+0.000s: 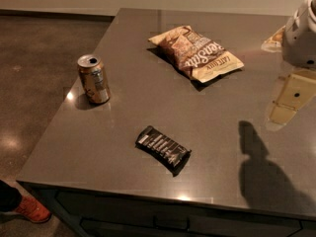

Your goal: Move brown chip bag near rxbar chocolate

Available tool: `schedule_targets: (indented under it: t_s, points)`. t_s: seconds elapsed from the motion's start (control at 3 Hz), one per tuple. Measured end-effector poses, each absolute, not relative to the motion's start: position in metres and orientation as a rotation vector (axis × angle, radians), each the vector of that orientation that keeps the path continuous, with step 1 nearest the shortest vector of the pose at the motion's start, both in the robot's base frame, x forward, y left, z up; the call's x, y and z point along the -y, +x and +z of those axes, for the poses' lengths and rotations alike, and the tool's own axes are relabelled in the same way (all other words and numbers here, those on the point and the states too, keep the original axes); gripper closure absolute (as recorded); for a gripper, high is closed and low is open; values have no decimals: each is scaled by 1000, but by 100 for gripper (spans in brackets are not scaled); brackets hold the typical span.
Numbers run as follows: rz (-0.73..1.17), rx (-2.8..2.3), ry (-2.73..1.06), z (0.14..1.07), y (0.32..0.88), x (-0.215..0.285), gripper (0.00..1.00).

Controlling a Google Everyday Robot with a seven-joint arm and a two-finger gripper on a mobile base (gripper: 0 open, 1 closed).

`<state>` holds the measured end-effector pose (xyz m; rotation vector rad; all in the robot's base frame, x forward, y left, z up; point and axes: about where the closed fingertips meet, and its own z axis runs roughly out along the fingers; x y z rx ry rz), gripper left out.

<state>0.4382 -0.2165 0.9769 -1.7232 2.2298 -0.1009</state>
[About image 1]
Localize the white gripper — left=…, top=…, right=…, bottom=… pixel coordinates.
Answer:
left=266, top=0, right=316, bottom=131

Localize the brown chip bag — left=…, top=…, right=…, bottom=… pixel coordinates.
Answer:
left=149, top=26, right=244, bottom=83

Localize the black rxbar chocolate bar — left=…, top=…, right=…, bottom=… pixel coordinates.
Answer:
left=135, top=125, right=191, bottom=171

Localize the gold soda can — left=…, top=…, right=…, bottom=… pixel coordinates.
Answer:
left=77, top=54, right=111, bottom=105

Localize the dark cabinet drawer front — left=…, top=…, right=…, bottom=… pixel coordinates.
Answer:
left=56, top=192, right=300, bottom=237

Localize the orange shoe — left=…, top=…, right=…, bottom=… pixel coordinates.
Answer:
left=14, top=197, right=51, bottom=223

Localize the dark trouser leg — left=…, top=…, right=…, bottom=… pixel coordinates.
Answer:
left=0, top=180, right=22, bottom=212

